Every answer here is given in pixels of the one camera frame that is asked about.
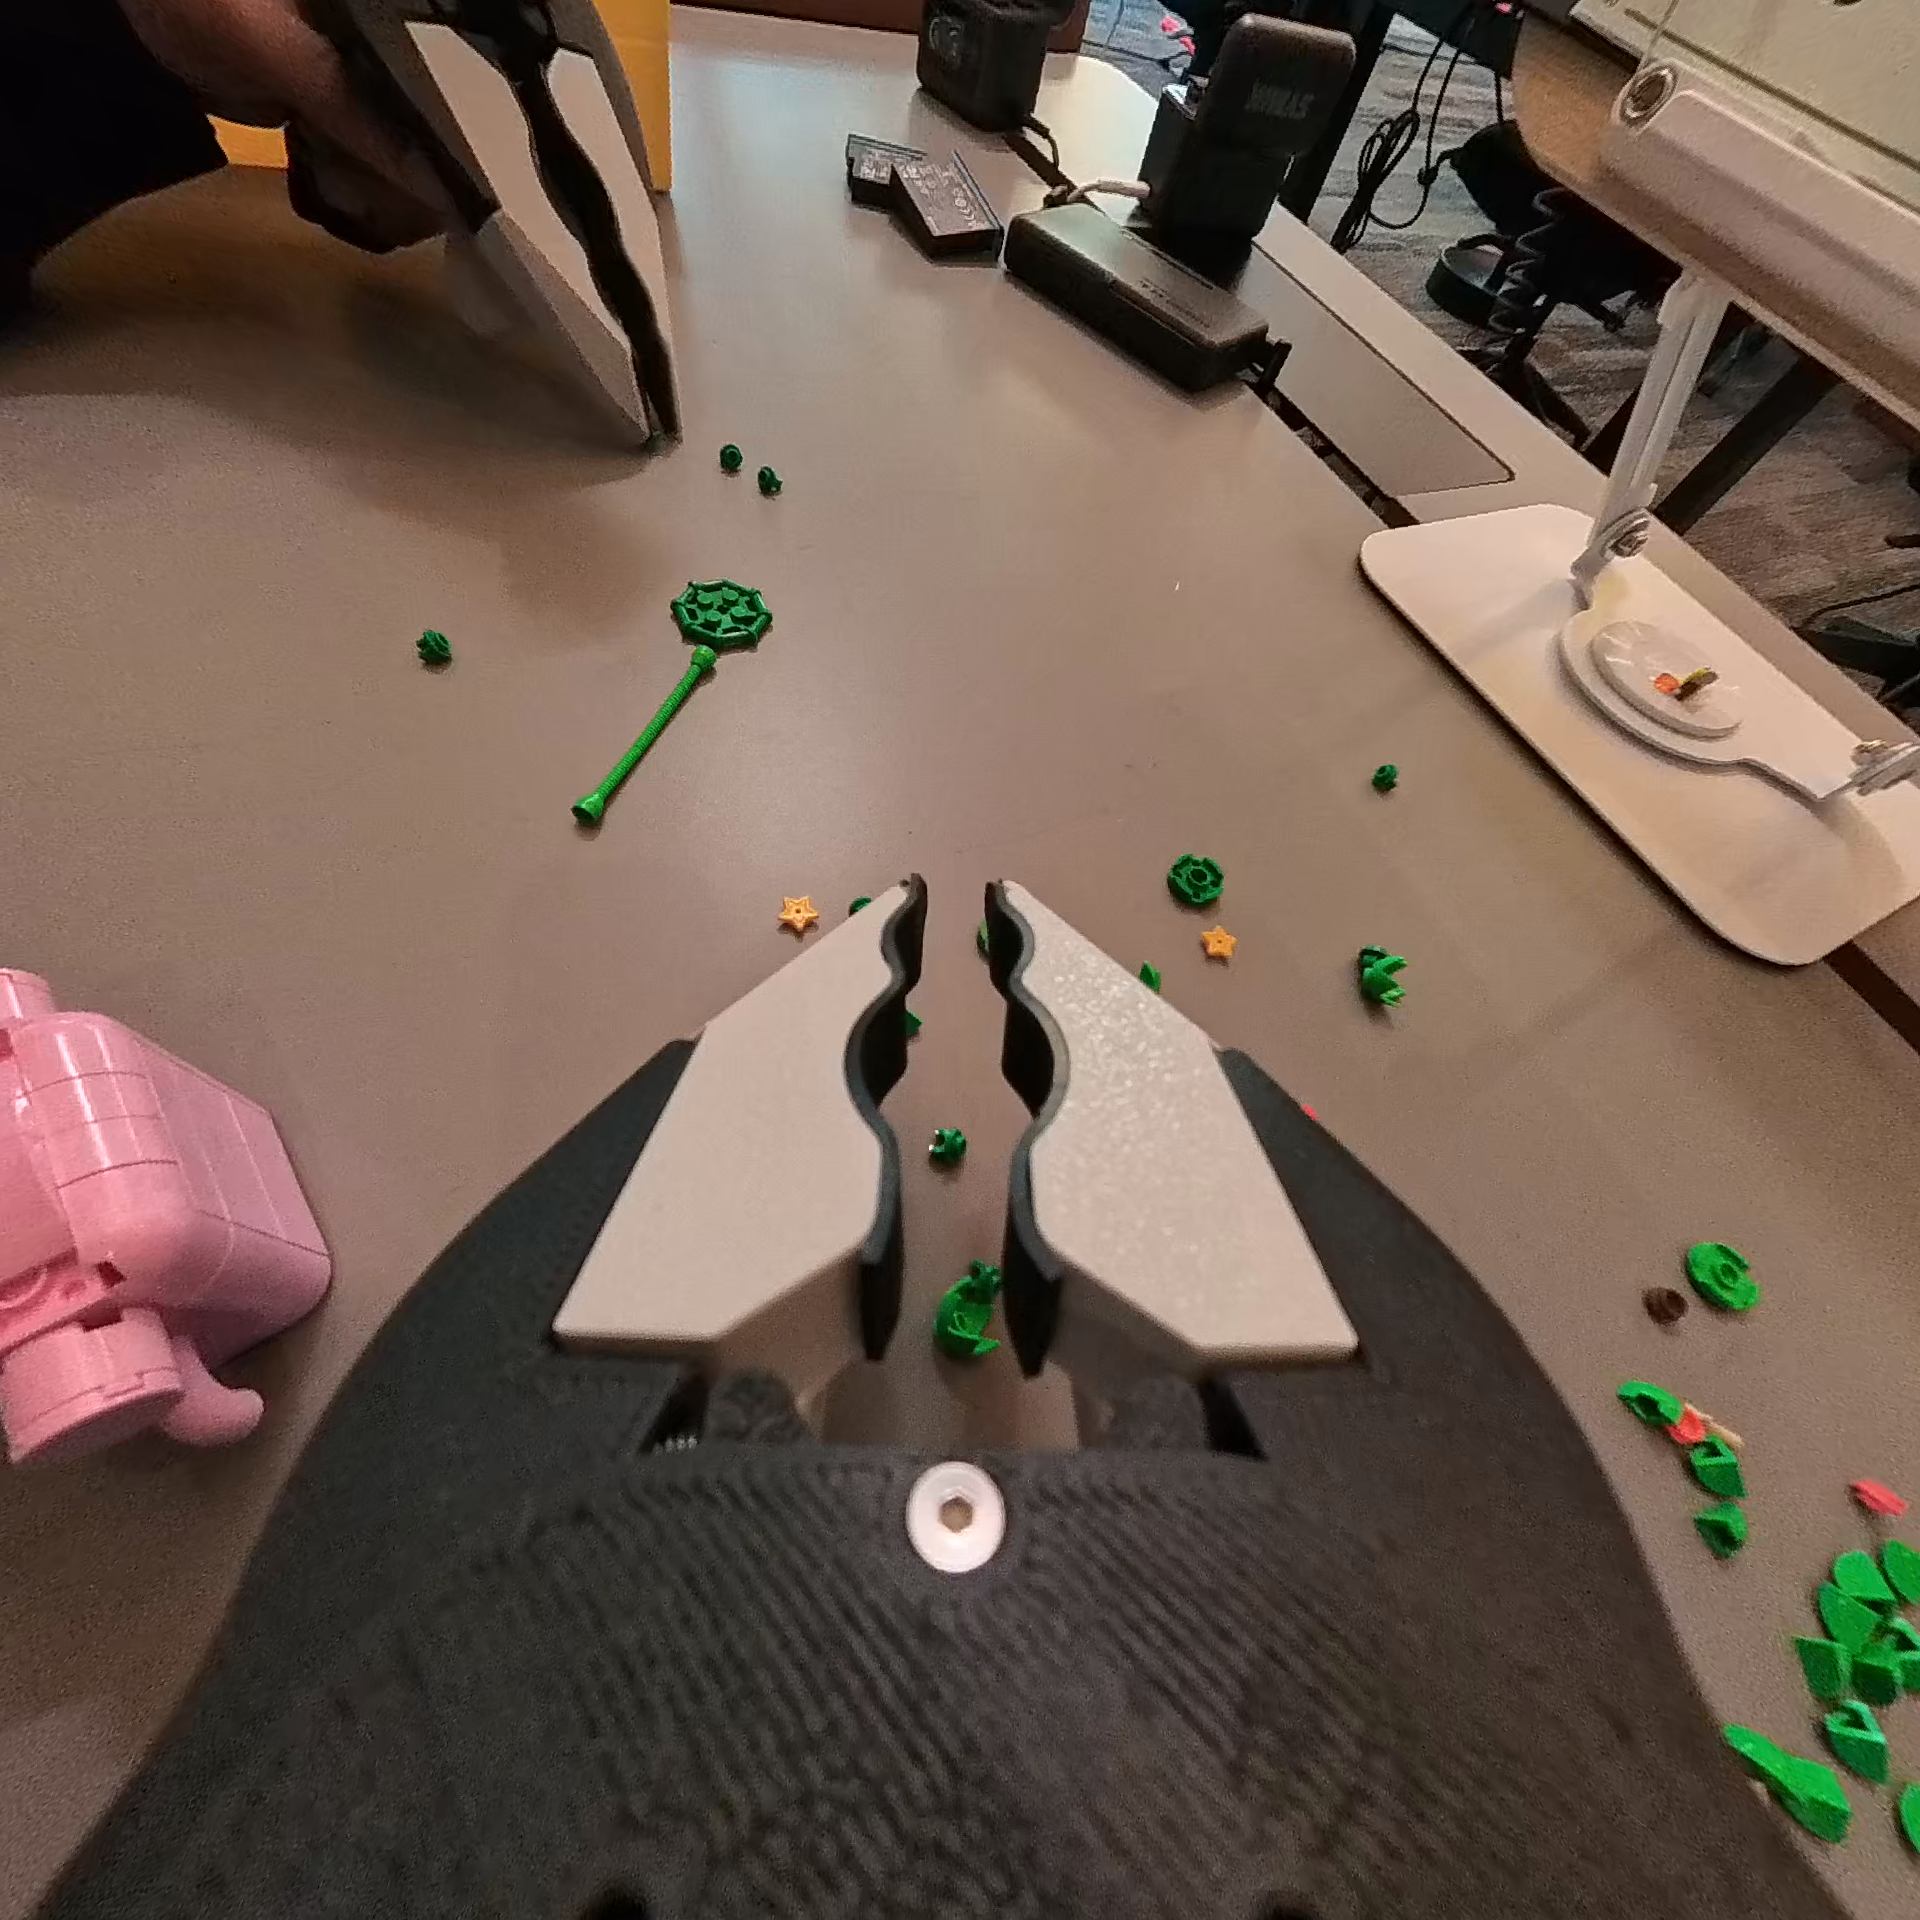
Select white folding stand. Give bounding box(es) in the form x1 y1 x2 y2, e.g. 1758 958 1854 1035
1359 268 1920 970

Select black battery pack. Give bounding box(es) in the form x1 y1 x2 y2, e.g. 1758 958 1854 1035
886 158 1006 261
844 132 946 207

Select black office chair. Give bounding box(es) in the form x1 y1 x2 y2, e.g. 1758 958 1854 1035
1422 111 1652 442

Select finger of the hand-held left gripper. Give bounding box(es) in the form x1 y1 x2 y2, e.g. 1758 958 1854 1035
402 19 663 452
545 0 683 443

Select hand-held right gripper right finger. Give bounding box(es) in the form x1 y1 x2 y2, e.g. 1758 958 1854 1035
984 879 1363 1450

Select black camera box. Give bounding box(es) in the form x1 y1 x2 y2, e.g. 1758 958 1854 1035
918 0 1057 130

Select black charger dock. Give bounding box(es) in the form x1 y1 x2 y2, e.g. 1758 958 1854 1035
1137 11 1360 282

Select white flat device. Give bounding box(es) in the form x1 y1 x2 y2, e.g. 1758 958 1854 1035
1511 0 1920 443

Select person's left hand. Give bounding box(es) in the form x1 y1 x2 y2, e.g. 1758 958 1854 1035
128 0 354 143

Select pink brick-built toy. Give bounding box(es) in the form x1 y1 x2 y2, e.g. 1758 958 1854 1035
0 967 337 1466

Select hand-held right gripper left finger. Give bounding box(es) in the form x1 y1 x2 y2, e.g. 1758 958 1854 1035
551 873 931 1443

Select green web disc piece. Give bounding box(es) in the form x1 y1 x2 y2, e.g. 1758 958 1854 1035
671 579 777 659

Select green ribbed toy stem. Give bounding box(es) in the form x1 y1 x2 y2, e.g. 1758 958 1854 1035
571 647 721 826

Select scattered green toy pieces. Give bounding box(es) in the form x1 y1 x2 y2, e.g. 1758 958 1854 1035
848 761 1920 1850

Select black power adapter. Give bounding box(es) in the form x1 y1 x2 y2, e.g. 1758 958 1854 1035
1002 202 1278 396

